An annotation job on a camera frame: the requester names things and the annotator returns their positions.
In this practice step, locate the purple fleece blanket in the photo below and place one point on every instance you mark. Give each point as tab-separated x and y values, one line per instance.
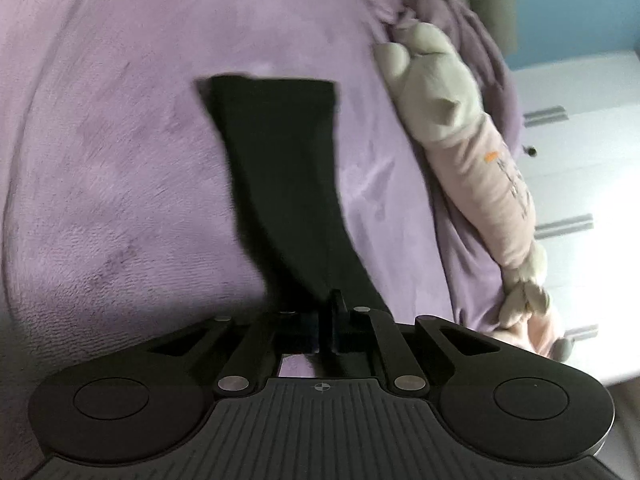
150	135

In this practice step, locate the long plush cat pink shirt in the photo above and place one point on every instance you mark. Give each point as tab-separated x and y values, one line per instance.
440	90

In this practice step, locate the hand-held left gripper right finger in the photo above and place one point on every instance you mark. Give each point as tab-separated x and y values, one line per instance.
341	331

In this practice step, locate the black garment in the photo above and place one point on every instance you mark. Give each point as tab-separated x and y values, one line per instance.
285	185

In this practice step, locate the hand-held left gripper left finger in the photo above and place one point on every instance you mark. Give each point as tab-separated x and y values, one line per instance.
300	334

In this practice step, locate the white wardrobe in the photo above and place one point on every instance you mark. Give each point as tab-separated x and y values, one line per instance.
590	110

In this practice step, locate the pink plush pig grey hooves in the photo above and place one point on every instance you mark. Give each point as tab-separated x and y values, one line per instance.
547	334

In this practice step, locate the small dark wardrobe knob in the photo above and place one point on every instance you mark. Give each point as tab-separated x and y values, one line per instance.
530	150

